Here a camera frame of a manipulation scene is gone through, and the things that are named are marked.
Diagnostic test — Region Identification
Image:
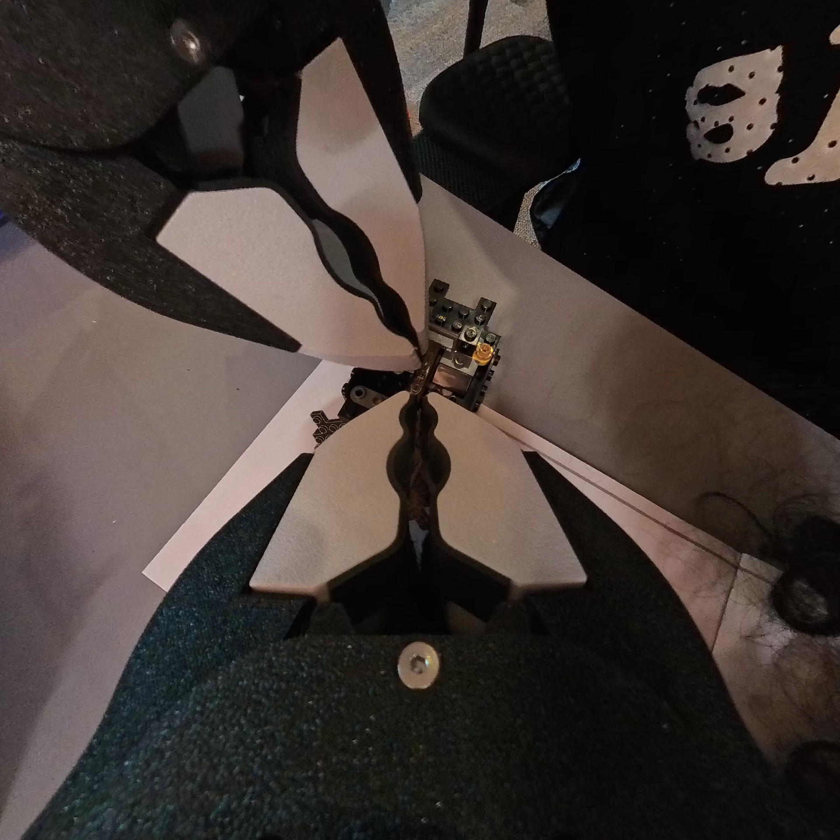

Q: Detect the white open instruction booklet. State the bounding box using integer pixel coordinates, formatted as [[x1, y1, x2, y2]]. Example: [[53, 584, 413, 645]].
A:
[[489, 410, 840, 775]]

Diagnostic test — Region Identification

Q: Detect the white lego instruction sheet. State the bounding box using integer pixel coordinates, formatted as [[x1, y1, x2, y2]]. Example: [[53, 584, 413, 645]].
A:
[[143, 360, 421, 592]]

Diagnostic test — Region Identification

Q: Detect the black lego car chassis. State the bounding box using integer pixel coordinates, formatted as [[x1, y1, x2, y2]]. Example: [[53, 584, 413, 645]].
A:
[[311, 279, 503, 441]]

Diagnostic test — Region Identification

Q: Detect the black tangled clump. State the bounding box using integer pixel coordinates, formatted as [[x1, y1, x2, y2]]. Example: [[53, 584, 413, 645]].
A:
[[696, 492, 840, 637]]

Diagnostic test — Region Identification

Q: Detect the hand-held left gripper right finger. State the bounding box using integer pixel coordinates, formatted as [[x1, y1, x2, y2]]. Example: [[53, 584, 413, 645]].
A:
[[420, 392, 588, 599]]

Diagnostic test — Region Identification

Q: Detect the black mesh office chair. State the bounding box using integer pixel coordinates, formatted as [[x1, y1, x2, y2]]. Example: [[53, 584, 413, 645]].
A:
[[413, 0, 581, 231]]

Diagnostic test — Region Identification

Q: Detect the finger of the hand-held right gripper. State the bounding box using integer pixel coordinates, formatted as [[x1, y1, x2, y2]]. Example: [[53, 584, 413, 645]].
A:
[[295, 36, 427, 349], [153, 179, 424, 368]]

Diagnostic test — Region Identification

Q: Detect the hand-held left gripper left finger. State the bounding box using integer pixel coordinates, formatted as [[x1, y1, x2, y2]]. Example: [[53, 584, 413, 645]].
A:
[[248, 391, 424, 599]]

